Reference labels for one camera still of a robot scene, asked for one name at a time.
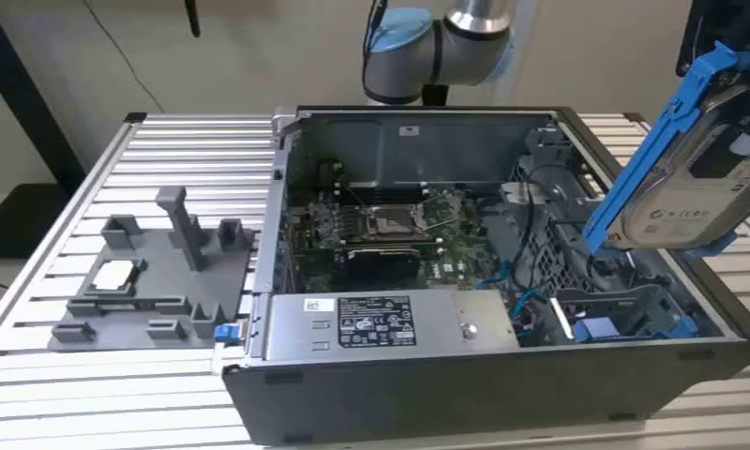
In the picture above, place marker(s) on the black open PC case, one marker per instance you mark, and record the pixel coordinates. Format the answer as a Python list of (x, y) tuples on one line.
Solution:
[(412, 398)]

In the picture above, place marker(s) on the silver CPU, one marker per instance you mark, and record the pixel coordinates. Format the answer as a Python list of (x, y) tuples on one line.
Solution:
[(115, 276)]

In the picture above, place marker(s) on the black antenna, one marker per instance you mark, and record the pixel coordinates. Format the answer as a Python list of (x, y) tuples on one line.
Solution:
[(192, 19)]

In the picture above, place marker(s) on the thin metal locking lever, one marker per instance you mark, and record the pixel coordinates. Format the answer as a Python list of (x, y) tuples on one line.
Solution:
[(356, 194)]

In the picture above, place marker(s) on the CPU socket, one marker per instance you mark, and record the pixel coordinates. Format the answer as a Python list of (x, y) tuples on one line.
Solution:
[(391, 222)]

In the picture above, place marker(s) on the grey metal disk bay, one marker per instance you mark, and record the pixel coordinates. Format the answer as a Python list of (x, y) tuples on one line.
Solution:
[(556, 253)]

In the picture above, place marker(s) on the silver power supply unit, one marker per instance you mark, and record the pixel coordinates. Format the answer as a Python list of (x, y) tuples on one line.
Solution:
[(425, 323)]

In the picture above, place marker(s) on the blue case latch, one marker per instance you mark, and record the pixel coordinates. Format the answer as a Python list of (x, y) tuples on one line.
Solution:
[(225, 332)]

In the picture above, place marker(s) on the green RAM stick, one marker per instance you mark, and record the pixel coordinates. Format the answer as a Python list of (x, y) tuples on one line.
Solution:
[(131, 306)]

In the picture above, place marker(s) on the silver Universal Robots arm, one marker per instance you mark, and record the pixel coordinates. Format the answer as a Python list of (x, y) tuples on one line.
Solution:
[(412, 70)]

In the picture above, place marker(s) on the black desk leg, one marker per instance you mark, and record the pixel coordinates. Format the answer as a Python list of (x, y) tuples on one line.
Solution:
[(19, 94)]

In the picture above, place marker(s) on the grey parts rack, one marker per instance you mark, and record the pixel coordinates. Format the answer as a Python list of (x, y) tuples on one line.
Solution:
[(156, 262)]

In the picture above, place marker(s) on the green motherboard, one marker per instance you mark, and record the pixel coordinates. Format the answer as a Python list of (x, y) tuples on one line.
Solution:
[(456, 262)]

